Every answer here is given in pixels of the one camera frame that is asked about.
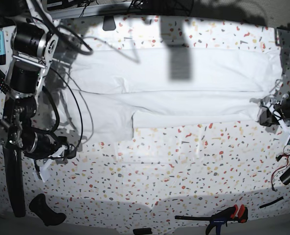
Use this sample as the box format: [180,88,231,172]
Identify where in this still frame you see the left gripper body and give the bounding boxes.
[274,96,290,119]

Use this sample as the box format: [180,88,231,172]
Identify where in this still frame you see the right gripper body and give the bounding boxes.
[22,132,76,160]

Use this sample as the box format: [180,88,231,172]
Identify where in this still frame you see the white T-shirt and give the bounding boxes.
[58,48,282,142]

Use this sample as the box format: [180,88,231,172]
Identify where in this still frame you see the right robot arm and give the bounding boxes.
[0,0,93,160]

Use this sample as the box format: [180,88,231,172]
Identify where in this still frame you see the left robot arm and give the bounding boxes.
[259,24,290,132]

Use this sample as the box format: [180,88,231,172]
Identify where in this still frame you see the black T-shaped stand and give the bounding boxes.
[0,119,26,217]

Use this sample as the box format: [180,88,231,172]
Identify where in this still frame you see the black game controller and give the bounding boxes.
[29,193,67,226]

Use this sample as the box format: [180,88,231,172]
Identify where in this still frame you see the black orange bar clamp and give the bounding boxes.
[175,205,248,235]

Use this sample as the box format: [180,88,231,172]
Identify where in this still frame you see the blue highlighter marker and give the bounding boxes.
[0,31,6,65]

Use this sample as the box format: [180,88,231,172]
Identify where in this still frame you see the small black flat bar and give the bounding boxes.
[133,228,153,235]

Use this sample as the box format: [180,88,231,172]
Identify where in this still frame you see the black clip at table edge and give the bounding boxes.
[103,16,116,31]

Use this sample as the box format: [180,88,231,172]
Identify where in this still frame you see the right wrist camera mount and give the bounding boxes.
[32,145,67,183]

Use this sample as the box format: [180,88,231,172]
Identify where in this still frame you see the black cable sleeve piece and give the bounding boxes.
[259,196,284,209]

